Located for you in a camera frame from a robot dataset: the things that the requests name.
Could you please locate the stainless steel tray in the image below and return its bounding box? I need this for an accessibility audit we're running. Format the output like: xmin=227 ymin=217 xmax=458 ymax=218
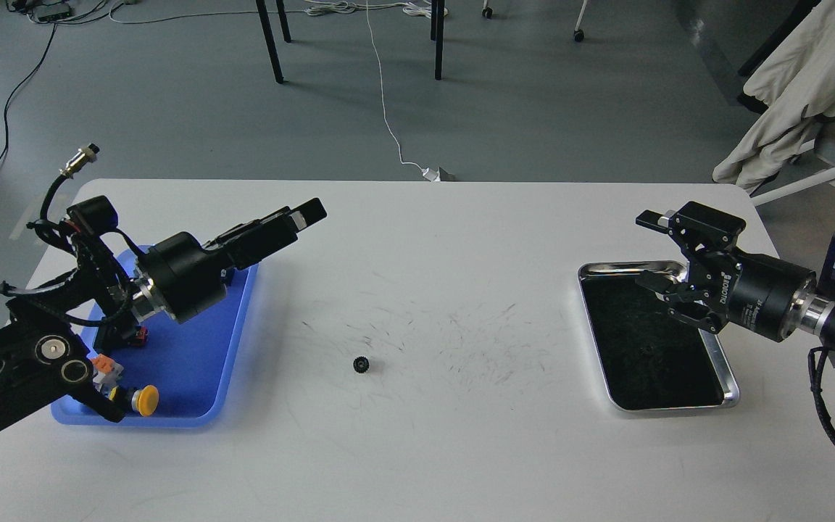
xmin=578 ymin=260 xmax=740 ymax=414

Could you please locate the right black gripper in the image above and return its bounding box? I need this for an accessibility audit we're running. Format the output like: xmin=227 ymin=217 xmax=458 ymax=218
xmin=635 ymin=202 xmax=816 ymax=341

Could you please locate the beige cloth on chair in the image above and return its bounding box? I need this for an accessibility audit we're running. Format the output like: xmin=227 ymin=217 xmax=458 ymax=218
xmin=710 ymin=1 xmax=835 ymax=193

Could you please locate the blue plastic tray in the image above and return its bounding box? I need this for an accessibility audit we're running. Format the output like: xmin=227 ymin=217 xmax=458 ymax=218
xmin=50 ymin=267 xmax=257 ymax=428

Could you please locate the black selector switch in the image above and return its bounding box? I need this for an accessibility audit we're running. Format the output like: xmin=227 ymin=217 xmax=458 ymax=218
xmin=93 ymin=321 xmax=149 ymax=355

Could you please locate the orange grey terminal block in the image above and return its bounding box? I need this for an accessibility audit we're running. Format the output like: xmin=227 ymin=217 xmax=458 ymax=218
xmin=89 ymin=354 xmax=125 ymax=391

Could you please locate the black table leg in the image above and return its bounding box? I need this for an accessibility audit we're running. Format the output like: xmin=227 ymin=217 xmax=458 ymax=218
xmin=255 ymin=0 xmax=292 ymax=85
xmin=430 ymin=0 xmax=445 ymax=80

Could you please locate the black table leg right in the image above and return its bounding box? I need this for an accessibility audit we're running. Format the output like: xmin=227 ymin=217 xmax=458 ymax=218
xmin=430 ymin=0 xmax=445 ymax=80

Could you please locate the white cable on floor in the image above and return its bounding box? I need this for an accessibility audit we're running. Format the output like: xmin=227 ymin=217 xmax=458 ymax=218
xmin=305 ymin=0 xmax=447 ymax=175

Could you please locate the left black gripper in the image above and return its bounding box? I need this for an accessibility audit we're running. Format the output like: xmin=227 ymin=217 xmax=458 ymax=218
xmin=144 ymin=197 xmax=328 ymax=323

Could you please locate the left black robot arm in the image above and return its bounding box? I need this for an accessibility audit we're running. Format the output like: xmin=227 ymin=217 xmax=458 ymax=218
xmin=0 ymin=144 xmax=327 ymax=432

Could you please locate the white power adapter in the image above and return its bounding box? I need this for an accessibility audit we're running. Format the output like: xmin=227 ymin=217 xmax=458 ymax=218
xmin=422 ymin=167 xmax=455 ymax=183

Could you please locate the black power strip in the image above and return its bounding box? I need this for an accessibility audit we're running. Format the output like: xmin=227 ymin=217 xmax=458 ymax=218
xmin=4 ymin=0 xmax=73 ymax=24

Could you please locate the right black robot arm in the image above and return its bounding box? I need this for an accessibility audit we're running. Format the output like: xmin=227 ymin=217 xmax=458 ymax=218
xmin=635 ymin=202 xmax=835 ymax=446

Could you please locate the yellow push button switch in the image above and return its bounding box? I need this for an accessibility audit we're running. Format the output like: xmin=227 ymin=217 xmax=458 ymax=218
xmin=106 ymin=384 xmax=160 ymax=417

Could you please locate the black table leg left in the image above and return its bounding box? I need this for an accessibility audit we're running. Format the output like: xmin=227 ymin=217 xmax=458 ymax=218
xmin=255 ymin=0 xmax=292 ymax=85

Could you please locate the black cable on floor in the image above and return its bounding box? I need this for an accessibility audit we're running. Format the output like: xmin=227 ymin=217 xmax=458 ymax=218
xmin=0 ymin=22 xmax=59 ymax=283

